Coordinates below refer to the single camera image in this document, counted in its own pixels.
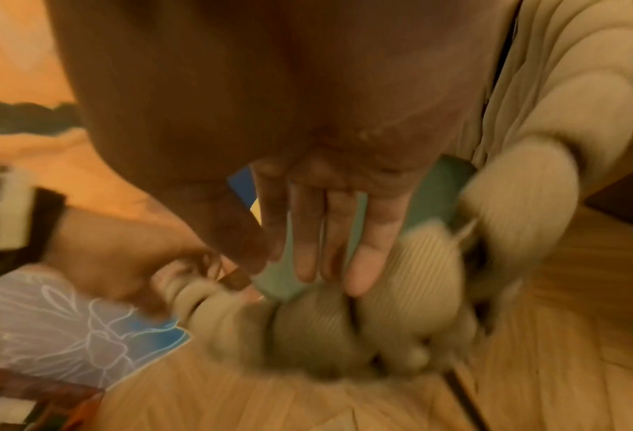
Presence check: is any teal strip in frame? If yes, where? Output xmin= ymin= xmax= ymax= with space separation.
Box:
xmin=249 ymin=155 xmax=480 ymax=303

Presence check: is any black wrist strap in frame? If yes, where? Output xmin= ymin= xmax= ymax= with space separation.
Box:
xmin=0 ymin=187 xmax=67 ymax=288

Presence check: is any blue floral sheet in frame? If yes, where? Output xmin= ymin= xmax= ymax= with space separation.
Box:
xmin=0 ymin=264 xmax=192 ymax=390

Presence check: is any person's left hand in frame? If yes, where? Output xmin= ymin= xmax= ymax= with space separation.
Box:
xmin=43 ymin=206 xmax=229 ymax=317

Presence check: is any colourful printed box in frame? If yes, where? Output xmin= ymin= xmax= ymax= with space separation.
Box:
xmin=0 ymin=368 xmax=107 ymax=431

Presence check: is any person's right hand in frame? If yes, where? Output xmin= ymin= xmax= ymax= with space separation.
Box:
xmin=44 ymin=0 xmax=522 ymax=298

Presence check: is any dark wooden furniture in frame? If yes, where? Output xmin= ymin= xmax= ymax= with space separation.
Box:
xmin=583 ymin=158 xmax=633 ymax=234

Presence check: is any dark green cloth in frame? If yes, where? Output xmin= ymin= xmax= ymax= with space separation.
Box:
xmin=0 ymin=97 xmax=85 ymax=136

